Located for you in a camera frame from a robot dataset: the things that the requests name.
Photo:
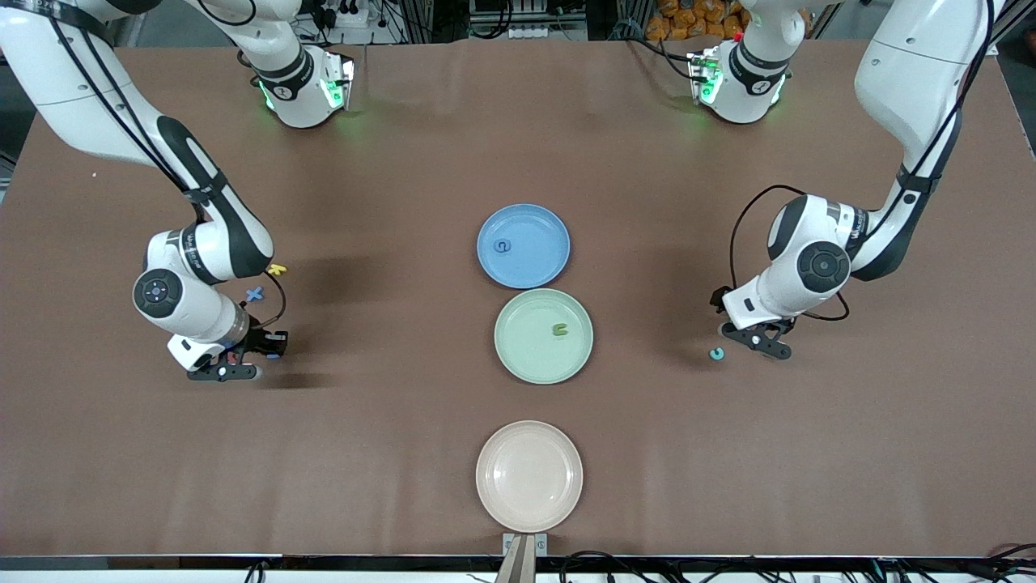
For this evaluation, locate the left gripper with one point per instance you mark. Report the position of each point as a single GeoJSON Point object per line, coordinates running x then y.
{"type": "Point", "coordinates": [717, 299]}

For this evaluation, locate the grey metal bracket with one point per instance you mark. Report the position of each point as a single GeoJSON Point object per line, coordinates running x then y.
{"type": "Point", "coordinates": [524, 559]}

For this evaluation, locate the pile of orange objects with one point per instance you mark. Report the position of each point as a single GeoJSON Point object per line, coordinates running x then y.
{"type": "Point", "coordinates": [688, 20]}

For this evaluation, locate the pink plate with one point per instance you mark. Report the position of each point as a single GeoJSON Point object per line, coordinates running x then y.
{"type": "Point", "coordinates": [528, 476]}

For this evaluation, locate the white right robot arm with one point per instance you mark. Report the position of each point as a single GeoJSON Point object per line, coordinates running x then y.
{"type": "Point", "coordinates": [81, 105]}

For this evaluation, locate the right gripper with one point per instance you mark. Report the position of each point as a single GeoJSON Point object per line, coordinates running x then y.
{"type": "Point", "coordinates": [257, 337]}

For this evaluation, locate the aluminium frame post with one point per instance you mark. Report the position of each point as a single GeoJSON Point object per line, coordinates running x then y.
{"type": "Point", "coordinates": [1016, 20]}

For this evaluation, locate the blue foam letter X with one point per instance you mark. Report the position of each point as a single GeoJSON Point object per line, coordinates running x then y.
{"type": "Point", "coordinates": [255, 294]}

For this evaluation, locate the blue plate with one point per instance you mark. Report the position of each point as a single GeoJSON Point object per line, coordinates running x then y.
{"type": "Point", "coordinates": [534, 259]}

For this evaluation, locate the white power strip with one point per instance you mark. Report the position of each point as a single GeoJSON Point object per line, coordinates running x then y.
{"type": "Point", "coordinates": [522, 32]}
{"type": "Point", "coordinates": [352, 14]}

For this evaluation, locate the green plate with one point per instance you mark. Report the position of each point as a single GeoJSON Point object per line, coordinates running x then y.
{"type": "Point", "coordinates": [530, 348]}

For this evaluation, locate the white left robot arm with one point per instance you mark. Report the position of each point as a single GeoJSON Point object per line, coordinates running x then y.
{"type": "Point", "coordinates": [914, 73]}

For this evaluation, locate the brown table cover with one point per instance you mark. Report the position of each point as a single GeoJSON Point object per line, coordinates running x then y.
{"type": "Point", "coordinates": [324, 445]}

